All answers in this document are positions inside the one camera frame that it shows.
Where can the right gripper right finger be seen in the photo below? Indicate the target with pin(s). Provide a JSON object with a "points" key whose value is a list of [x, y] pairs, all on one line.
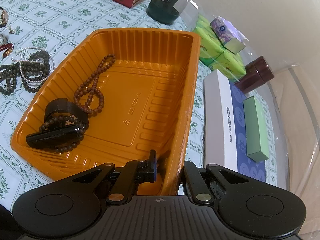
{"points": [[195, 188]]}

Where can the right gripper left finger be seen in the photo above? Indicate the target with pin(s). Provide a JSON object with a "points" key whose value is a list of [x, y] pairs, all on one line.
{"points": [[126, 180]]}

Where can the orange plastic tray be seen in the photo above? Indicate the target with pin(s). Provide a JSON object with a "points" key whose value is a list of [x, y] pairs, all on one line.
{"points": [[148, 102]]}

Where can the black leather wristwatch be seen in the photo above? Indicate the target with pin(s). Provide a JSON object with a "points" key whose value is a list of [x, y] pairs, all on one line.
{"points": [[4, 17]]}

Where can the white and blue flat box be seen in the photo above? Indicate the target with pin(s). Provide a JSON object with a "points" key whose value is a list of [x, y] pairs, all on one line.
{"points": [[225, 130]]}

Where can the light green long box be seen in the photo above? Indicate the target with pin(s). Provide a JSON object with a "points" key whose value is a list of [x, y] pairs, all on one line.
{"points": [[256, 131]]}

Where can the brown cylindrical canister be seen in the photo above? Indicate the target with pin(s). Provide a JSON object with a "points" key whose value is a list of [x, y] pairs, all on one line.
{"points": [[258, 73]]}

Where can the green tissue pack bundle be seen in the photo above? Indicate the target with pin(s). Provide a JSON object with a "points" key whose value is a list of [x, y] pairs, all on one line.
{"points": [[214, 55]]}

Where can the purple tissue pack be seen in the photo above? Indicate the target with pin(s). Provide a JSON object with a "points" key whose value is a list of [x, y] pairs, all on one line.
{"points": [[230, 37]]}

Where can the dark green glass jar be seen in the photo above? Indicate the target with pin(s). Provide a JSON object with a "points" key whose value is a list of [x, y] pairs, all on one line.
{"points": [[166, 11]]}

